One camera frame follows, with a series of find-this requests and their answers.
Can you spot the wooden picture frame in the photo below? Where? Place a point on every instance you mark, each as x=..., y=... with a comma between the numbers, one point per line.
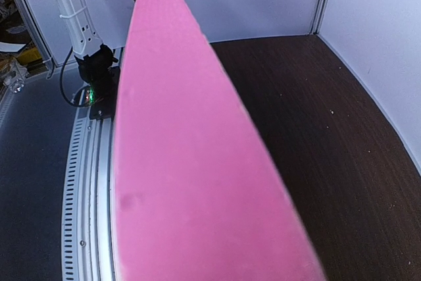
x=195, y=193

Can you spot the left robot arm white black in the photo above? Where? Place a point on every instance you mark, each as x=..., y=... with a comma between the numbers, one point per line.
x=94, y=58

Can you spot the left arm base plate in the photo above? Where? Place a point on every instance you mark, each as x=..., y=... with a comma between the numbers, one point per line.
x=100, y=103

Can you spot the aluminium front rail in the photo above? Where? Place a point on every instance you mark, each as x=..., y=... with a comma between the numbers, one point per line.
x=55, y=190

